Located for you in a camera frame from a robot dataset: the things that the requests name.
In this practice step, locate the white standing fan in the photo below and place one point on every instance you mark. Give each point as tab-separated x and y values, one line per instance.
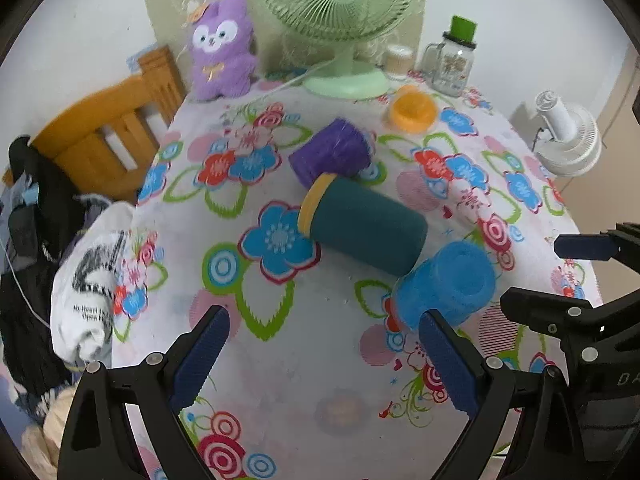
574	144

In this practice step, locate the cotton swab container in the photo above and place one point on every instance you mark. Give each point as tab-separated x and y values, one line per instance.
398	61

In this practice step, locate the blue plastic cup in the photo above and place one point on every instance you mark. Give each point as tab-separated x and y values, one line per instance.
457	281

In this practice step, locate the floral tablecloth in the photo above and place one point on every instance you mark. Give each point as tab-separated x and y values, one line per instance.
318	379

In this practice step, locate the beige patterned wall panel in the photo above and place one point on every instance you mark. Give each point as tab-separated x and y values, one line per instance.
277	49

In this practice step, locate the glass mason jar mug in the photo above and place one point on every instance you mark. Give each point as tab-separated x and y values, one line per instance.
448	64

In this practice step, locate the beige door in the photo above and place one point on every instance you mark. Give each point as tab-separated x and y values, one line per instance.
609	193

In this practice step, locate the purple plastic cup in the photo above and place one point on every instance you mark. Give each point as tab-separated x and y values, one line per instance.
338	148

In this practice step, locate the wooden chair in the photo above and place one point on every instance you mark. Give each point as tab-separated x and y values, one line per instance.
104	142

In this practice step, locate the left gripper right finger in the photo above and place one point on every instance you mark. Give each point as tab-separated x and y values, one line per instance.
547	443

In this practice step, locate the green desk fan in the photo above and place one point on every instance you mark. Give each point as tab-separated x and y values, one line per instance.
341	25

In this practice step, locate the purple plush toy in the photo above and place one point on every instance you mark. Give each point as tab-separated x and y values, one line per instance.
221	50

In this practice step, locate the white printed cloth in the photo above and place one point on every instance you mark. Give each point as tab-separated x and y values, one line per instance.
83	291

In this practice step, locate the black clothes pile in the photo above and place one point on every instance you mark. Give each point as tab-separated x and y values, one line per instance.
43	216

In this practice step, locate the orange plastic cup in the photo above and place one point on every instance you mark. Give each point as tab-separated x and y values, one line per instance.
412	110

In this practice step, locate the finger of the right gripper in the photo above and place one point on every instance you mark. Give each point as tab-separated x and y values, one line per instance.
540	309
620	243

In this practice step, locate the dark teal cup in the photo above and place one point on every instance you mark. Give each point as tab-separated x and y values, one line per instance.
368	226

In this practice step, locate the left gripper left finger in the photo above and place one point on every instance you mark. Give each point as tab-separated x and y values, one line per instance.
98	442

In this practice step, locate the green cup on jar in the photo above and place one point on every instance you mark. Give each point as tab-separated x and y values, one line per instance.
462	29

